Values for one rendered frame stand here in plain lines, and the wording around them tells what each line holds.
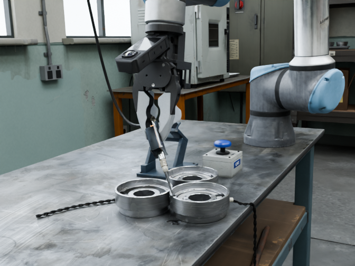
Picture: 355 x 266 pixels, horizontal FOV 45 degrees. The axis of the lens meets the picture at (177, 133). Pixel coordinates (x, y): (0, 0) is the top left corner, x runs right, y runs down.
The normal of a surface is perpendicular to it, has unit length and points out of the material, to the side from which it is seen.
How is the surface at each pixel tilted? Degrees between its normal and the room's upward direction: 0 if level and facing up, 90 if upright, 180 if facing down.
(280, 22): 90
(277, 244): 0
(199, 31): 90
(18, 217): 0
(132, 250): 0
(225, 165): 90
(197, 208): 90
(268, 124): 73
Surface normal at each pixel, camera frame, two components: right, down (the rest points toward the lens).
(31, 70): 0.88, 0.07
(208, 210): 0.24, 0.19
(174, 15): 0.54, 0.11
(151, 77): -0.49, 0.06
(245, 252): -0.03, -0.98
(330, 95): 0.65, 0.26
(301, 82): -0.62, 0.25
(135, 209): -0.22, 0.21
